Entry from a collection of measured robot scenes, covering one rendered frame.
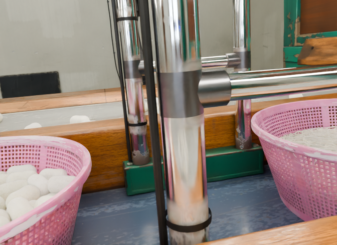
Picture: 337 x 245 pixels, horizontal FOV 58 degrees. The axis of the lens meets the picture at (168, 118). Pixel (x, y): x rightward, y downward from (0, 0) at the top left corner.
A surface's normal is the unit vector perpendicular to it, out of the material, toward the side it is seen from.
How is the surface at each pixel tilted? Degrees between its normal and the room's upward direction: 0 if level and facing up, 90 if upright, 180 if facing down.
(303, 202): 108
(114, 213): 0
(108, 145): 90
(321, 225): 0
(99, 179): 90
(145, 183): 90
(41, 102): 45
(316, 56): 67
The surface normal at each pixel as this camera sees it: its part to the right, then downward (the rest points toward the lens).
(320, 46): -0.92, -0.27
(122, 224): -0.07, -0.97
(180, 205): -0.25, 0.24
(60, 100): 0.10, -0.54
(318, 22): -0.97, 0.11
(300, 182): -0.83, 0.46
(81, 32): 0.25, 0.21
